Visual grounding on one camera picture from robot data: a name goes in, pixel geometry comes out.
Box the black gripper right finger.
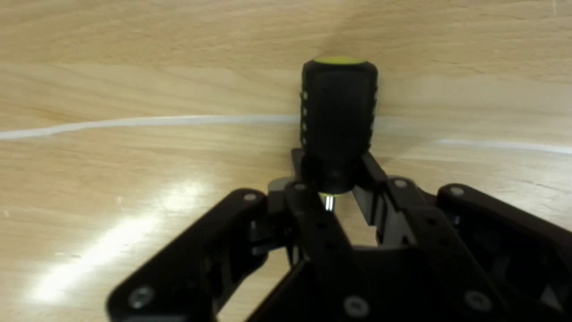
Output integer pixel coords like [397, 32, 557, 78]
[355, 153, 572, 322]

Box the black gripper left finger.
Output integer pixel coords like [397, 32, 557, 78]
[106, 180, 353, 322]

